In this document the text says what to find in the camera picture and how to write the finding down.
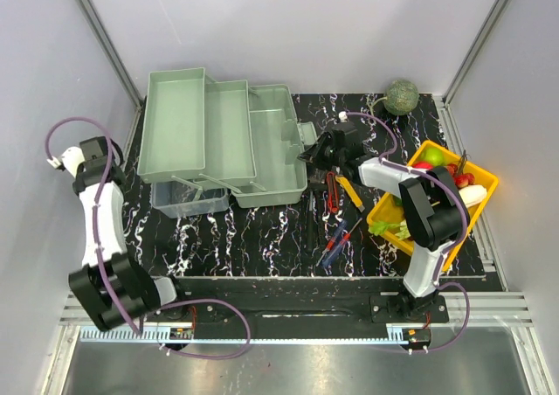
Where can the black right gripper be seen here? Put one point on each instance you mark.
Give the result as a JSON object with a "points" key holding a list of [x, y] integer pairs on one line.
{"points": [[314, 156]]}

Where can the steel claw hammer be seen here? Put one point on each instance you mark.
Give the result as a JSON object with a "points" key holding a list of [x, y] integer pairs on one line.
{"points": [[314, 186]]}

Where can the clear and green toolbox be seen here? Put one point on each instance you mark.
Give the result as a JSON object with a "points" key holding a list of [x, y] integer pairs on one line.
{"points": [[205, 141]]}

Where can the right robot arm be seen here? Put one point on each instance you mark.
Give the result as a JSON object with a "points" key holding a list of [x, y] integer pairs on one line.
{"points": [[434, 212]]}

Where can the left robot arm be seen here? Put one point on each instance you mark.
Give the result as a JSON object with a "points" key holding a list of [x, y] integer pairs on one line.
{"points": [[109, 277]]}

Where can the yellow utility knife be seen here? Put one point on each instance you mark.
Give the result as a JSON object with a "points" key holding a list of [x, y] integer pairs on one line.
{"points": [[351, 192]]}

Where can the green netted melon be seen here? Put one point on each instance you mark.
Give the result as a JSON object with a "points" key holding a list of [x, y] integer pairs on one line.
{"points": [[401, 97]]}

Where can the green celery stalk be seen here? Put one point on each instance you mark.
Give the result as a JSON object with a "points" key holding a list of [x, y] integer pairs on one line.
{"points": [[471, 195]]}

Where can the small red apples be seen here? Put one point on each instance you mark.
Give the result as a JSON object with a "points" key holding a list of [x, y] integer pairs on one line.
{"points": [[460, 178]]}

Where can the yellow plastic bin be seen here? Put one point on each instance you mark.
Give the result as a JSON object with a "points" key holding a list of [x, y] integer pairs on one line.
{"points": [[387, 210]]}

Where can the blue handled screwdriver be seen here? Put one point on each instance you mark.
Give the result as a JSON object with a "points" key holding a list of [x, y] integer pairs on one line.
{"points": [[338, 231]]}

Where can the red handled screwdriver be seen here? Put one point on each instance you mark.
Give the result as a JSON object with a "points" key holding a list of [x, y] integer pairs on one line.
{"points": [[345, 234]]}

